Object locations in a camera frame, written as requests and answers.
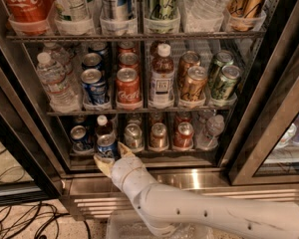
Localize red can bottom shelf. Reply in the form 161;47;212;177
173;122;194;148

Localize blue pepsi can bottom shelf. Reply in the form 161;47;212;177
97;134;119;159

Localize water bottle bottom shelf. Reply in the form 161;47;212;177
197;115;225;150

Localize water bottle top shelf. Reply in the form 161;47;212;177
184;0;230;32

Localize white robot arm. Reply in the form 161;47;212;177
94;143;299;239

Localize silver can bottom shelf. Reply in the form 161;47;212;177
124;123;144;151

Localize fridge glass door left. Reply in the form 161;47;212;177
0;30;63;207

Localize tea bottle shelf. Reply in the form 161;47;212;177
149;43;174;109
95;115;114;137

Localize top wire shelf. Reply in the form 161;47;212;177
6;31;265;43

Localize silver green can top shelf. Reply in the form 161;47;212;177
54;0;93;36

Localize green lacroix can top shelf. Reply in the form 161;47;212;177
144;0;179;34

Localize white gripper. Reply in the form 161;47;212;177
94;141;156;200

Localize brown can bottom shelf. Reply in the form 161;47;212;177
149;122;167;148

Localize silver blue can top shelf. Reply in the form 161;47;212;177
100;0;138;36

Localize front gold can middle shelf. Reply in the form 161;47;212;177
179;66;207;108

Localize orange can top shelf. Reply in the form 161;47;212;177
222;0;266;32

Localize fridge glass door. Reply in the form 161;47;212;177
226;0;299;185
0;30;63;207

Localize rear green can middle shelf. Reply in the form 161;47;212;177
208;50;234;88

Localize middle wire shelf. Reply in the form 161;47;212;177
47;106;233;117

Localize clear plastic bin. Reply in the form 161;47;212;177
106;210;214;239

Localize coca-cola can shelf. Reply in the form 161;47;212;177
116;68;143;110
119;53;140;71
3;0;53;36

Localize wire shelf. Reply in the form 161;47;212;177
47;106;233;117
6;31;265;43

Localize water bottle middle shelf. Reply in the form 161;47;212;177
37;52;81;113

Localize front pepsi can middle shelf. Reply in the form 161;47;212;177
81;69;110;106

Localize front coca-cola can middle shelf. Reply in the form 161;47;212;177
116;68;143;110

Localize rear gold can middle shelf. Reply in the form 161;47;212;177
177;51;200;87

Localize water bottle shelf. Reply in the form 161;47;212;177
197;115;225;150
184;0;230;32
37;52;81;113

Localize front green can middle shelf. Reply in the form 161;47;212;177
211;65;241;101

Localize gold can shelf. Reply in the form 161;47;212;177
179;66;207;108
177;51;200;87

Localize tea bottle middle shelf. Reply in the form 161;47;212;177
149;43;174;109

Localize tea bottle bottom shelf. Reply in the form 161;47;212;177
95;115;114;137

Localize fridge glass door right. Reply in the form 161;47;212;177
226;0;299;185

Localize steel fridge base grille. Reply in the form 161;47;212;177
61;168;299;220

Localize black floor cables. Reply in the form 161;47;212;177
0;201;92;239

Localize coca-cola can top shelf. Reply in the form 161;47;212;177
3;0;53;36

